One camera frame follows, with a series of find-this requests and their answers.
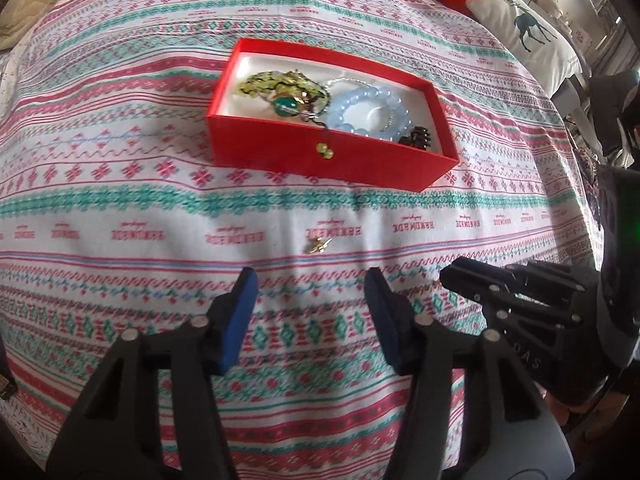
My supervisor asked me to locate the dark chair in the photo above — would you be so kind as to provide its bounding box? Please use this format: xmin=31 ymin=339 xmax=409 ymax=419
xmin=565 ymin=72 xmax=640 ymax=166

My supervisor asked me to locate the beige quilted blanket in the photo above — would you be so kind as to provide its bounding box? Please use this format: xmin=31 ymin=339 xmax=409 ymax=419
xmin=0 ymin=0 xmax=121 ymax=51

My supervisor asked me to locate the green bead bracelet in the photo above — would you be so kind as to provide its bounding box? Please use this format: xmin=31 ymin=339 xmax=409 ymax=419
xmin=237 ymin=70 xmax=336 ymax=160

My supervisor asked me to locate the clear bead bracelet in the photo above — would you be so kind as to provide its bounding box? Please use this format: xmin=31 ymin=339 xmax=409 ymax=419
xmin=325 ymin=76 xmax=401 ymax=92

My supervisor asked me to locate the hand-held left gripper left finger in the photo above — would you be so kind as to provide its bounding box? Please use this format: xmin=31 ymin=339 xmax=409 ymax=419
xmin=45 ymin=266 xmax=261 ymax=480

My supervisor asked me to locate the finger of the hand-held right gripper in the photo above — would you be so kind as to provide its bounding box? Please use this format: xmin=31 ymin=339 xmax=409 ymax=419
xmin=439 ymin=256 xmax=600 ymax=318
xmin=480 ymin=294 xmax=598 ymax=361

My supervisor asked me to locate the white deer print pillow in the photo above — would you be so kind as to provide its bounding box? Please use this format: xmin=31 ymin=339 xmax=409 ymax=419
xmin=467 ymin=0 xmax=583 ymax=93

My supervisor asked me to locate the gold ring with green stone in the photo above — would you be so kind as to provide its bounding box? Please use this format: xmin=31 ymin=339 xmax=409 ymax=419
xmin=272 ymin=95 xmax=301 ymax=117

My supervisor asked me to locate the patterned woven tablecloth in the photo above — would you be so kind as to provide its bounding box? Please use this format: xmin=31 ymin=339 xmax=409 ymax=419
xmin=0 ymin=0 xmax=608 ymax=480

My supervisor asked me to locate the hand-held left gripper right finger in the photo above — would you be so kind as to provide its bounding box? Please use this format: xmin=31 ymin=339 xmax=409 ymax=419
xmin=364 ymin=267 xmax=576 ymax=480

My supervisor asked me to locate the red cardboard box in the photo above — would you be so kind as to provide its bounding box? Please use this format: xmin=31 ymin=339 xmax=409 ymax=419
xmin=206 ymin=37 xmax=461 ymax=193

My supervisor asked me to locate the light blue bead bracelet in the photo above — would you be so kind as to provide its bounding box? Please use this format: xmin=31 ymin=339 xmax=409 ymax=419
xmin=327 ymin=85 xmax=413 ymax=140

